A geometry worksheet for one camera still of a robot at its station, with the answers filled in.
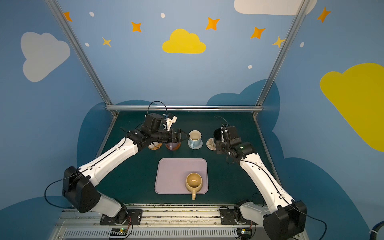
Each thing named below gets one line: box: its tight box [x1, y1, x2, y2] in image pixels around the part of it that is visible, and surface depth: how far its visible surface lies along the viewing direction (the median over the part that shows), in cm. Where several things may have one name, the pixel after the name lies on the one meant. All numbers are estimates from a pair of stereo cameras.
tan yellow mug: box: [185, 172, 203, 201], surface depth 81 cm
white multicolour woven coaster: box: [206, 137, 217, 151], surface depth 106 cm
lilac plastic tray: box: [154, 158, 209, 195], surface depth 90 cm
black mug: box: [213, 128, 222, 141], surface depth 83 cm
